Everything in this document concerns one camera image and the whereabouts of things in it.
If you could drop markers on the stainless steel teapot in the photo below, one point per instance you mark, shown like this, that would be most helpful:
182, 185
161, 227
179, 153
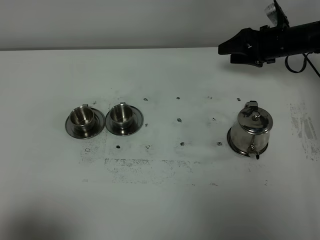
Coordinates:
252, 126

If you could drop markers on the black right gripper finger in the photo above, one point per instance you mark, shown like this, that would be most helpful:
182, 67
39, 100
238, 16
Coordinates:
239, 44
245, 60

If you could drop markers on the steel saucer near teapot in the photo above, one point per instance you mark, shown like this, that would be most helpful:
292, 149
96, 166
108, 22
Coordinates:
138, 121

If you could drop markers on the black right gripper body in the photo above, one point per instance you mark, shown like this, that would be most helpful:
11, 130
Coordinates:
267, 44

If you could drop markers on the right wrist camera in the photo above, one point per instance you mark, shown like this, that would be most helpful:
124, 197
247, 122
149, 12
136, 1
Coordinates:
276, 15

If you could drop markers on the steel teacup far side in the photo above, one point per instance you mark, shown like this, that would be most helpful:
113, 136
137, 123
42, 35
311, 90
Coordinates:
82, 118

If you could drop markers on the steel saucer far side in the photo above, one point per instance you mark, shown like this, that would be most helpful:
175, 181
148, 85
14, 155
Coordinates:
97, 128

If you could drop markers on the steel teacup near teapot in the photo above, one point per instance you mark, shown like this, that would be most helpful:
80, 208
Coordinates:
121, 116

